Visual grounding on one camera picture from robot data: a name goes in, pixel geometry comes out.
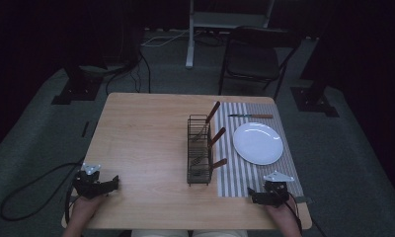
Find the white metal stand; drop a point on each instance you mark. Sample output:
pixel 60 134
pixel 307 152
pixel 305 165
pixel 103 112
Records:
pixel 218 19

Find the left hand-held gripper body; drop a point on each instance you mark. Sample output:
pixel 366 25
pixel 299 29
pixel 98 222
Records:
pixel 87 186

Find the person's left hand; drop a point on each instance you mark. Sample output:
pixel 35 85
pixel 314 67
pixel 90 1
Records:
pixel 87 205

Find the grey tape piece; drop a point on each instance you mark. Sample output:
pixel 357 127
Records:
pixel 304 199

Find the black folding chair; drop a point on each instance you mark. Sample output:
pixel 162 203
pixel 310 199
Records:
pixel 254 59

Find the black stand base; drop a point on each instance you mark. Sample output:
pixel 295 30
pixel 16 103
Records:
pixel 314 102
pixel 78 90

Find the grey striped placemat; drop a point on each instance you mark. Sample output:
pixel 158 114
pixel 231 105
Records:
pixel 228 177

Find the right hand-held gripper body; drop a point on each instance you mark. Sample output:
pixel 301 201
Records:
pixel 277 192

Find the small black floor strip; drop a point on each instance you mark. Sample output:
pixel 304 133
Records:
pixel 85 129

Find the white plate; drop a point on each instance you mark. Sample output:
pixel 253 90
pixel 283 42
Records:
pixel 258 143

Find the person's right hand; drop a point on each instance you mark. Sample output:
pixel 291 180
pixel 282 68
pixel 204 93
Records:
pixel 282 215

